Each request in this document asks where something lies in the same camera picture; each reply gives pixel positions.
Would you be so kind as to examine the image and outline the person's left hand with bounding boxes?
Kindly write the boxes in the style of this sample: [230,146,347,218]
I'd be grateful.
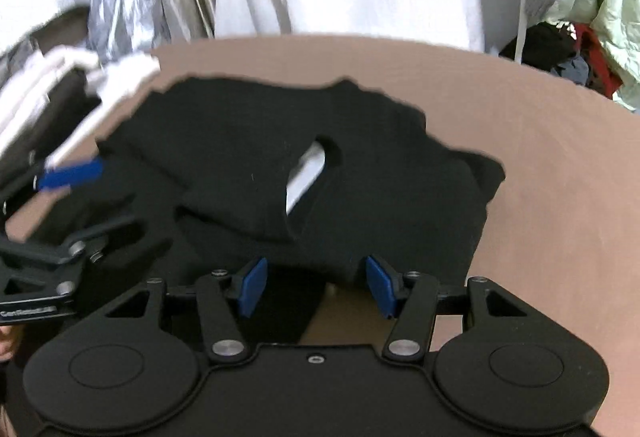
[0,324,23,363]

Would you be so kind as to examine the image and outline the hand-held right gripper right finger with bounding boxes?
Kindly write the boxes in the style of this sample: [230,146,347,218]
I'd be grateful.
[365,256,528,363]

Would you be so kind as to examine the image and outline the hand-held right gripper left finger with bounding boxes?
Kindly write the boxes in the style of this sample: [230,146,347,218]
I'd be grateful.
[105,257,271,365]

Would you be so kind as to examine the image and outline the black sweater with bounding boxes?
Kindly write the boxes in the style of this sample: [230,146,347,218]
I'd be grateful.
[30,76,507,348]

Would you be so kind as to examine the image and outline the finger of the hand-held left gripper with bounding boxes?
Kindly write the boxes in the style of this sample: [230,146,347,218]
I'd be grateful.
[0,152,106,218]
[0,212,138,265]

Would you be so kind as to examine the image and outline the stack of folded clothes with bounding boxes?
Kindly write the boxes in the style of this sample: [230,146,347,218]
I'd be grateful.
[0,7,162,162]

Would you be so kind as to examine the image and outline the pile of dark clothes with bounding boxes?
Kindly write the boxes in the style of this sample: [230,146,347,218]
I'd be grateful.
[499,21,626,98]

